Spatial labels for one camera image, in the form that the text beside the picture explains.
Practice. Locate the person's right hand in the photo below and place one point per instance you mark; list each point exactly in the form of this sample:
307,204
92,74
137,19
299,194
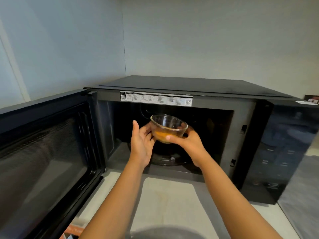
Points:
192,144

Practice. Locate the person's left hand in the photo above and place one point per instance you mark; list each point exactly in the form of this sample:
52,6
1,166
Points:
140,144

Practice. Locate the person's left thumb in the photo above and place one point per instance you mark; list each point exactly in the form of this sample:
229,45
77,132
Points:
135,130

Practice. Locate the person's right thumb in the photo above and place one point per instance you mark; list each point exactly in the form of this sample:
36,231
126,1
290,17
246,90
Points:
174,139

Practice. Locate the clear glass bowl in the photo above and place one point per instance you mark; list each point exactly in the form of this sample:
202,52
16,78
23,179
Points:
169,126

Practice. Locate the person's right forearm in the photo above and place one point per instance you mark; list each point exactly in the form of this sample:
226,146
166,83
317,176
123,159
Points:
234,201

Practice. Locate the person's left forearm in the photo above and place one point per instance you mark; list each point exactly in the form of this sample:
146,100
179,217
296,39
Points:
112,204

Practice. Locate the orange food in bowl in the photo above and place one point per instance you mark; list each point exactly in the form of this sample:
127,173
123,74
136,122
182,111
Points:
163,135

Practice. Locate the glass microwave turntable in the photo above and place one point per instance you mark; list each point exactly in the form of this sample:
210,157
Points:
169,156

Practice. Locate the black microwave oven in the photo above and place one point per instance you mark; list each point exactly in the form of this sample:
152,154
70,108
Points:
199,136

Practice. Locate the white instruction label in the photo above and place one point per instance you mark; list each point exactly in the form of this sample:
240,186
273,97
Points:
155,98

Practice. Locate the black microwave door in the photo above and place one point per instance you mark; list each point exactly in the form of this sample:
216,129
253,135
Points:
44,166

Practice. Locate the red patterned packet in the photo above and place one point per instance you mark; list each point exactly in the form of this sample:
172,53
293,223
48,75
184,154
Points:
73,231

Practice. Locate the dark box with picture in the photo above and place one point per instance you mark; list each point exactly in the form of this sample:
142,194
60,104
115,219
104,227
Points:
312,99

